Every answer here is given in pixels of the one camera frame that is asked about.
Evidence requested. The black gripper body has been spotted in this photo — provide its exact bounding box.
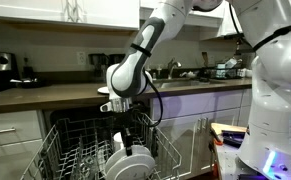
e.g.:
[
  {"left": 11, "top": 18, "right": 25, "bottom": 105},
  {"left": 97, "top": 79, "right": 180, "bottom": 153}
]
[{"left": 114, "top": 105, "right": 143, "bottom": 133}]

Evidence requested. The dishwasher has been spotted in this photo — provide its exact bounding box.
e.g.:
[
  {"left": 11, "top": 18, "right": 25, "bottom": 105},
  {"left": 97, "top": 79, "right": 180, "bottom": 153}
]
[{"left": 42, "top": 99, "right": 154, "bottom": 180}]

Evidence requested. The white corner upper cabinet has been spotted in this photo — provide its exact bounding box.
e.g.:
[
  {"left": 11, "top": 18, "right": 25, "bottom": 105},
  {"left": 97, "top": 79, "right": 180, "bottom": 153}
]
[{"left": 184, "top": 6, "right": 235, "bottom": 42}]

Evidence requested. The clear drinking glass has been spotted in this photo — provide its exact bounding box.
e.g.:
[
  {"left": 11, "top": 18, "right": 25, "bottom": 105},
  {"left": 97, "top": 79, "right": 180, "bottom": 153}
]
[{"left": 74, "top": 148, "right": 101, "bottom": 180}]

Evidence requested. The small soap bottle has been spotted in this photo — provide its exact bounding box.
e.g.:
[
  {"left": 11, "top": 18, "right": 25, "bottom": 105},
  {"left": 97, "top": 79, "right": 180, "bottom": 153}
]
[
  {"left": 144, "top": 64, "right": 152, "bottom": 80},
  {"left": 156, "top": 64, "right": 163, "bottom": 80}
]

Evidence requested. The black coffee maker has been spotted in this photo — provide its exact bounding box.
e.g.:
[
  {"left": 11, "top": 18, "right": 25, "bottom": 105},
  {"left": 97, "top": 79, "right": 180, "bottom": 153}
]
[{"left": 87, "top": 52, "right": 127, "bottom": 84}]

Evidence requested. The steel kitchen sink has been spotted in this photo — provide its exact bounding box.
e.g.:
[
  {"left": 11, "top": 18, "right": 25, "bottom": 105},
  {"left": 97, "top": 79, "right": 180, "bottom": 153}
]
[{"left": 151, "top": 78, "right": 216, "bottom": 90}]

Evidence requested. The chrome faucet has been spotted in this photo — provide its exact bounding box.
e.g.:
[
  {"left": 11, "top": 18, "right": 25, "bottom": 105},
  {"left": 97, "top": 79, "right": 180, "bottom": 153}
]
[{"left": 166, "top": 57, "right": 183, "bottom": 80}]

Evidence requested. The white sink base cabinet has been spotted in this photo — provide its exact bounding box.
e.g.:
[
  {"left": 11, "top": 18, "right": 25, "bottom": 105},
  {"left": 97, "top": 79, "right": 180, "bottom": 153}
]
[{"left": 150, "top": 88, "right": 253, "bottom": 180}]

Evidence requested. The wooden utensil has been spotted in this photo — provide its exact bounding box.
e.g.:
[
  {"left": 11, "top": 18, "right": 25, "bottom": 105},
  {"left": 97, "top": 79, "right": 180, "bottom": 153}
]
[{"left": 201, "top": 51, "right": 210, "bottom": 69}]

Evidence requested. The wooden board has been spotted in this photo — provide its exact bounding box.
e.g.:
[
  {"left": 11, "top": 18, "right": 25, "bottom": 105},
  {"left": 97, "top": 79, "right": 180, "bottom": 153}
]
[{"left": 210, "top": 122, "right": 248, "bottom": 136}]

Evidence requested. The metal robot mounting table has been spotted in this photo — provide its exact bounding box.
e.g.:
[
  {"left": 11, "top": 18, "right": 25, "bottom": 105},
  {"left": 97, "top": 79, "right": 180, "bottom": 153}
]
[{"left": 214, "top": 141, "right": 269, "bottom": 180}]

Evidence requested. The black clamp bar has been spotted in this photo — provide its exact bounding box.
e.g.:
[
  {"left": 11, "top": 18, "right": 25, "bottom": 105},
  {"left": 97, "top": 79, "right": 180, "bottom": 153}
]
[{"left": 220, "top": 129, "right": 248, "bottom": 148}]

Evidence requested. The black dish drying rack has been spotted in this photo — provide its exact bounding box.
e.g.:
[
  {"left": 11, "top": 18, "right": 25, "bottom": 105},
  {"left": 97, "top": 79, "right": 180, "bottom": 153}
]
[{"left": 201, "top": 64, "right": 245, "bottom": 82}]

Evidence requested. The black pan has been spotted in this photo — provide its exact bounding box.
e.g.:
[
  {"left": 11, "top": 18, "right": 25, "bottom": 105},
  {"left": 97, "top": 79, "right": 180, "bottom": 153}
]
[{"left": 8, "top": 77, "right": 49, "bottom": 90}]

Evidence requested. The white drawer front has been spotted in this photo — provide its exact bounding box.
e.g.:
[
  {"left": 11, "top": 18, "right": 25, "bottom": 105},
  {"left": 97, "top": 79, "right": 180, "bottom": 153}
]
[{"left": 0, "top": 109, "right": 43, "bottom": 148}]

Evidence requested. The white lower cabinet door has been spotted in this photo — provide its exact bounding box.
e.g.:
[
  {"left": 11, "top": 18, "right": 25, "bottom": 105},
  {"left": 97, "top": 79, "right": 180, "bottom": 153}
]
[{"left": 0, "top": 139, "right": 46, "bottom": 180}]

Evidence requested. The white cup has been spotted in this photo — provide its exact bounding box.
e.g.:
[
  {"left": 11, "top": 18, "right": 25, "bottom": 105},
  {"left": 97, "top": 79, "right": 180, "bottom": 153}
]
[{"left": 243, "top": 67, "right": 253, "bottom": 79}]

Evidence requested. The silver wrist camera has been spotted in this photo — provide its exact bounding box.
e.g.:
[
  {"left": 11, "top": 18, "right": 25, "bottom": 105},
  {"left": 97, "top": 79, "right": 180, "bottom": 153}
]
[{"left": 99, "top": 101, "right": 113, "bottom": 113}]

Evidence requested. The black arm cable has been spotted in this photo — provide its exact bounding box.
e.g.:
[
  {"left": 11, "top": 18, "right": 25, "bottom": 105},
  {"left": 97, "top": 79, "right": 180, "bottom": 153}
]
[{"left": 131, "top": 43, "right": 164, "bottom": 128}]

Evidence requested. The silver cabinet handle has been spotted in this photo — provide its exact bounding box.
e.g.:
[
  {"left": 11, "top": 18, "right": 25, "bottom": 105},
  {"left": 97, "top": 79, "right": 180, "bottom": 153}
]
[
  {"left": 202, "top": 116, "right": 209, "bottom": 131},
  {"left": 196, "top": 117, "right": 203, "bottom": 132}
]

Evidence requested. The white wall outlet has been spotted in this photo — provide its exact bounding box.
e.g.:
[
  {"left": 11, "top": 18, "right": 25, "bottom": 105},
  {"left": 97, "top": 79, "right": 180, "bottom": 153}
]
[{"left": 76, "top": 50, "right": 87, "bottom": 66}]

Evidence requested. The wire dishwasher rack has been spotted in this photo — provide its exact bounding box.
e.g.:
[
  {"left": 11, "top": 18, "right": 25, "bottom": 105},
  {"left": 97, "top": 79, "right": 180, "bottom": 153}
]
[{"left": 19, "top": 109, "right": 183, "bottom": 180}]

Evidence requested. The silver drawer handle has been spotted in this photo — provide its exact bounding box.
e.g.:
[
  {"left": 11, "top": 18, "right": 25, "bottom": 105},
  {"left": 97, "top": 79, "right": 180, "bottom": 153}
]
[{"left": 0, "top": 127, "right": 17, "bottom": 136}]

